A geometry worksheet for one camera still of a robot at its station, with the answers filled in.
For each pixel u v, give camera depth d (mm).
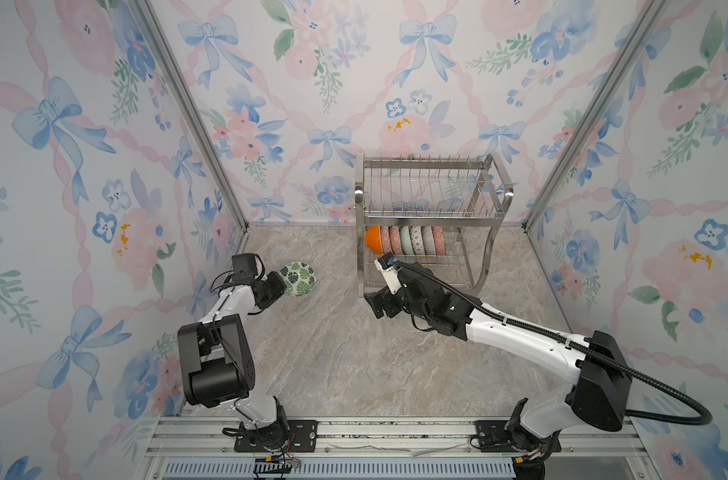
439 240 1005
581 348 436
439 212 1084
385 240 1005
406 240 1003
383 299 676
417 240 1005
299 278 983
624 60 757
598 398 403
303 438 734
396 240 1005
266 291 795
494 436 733
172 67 770
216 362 488
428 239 1005
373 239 1027
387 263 662
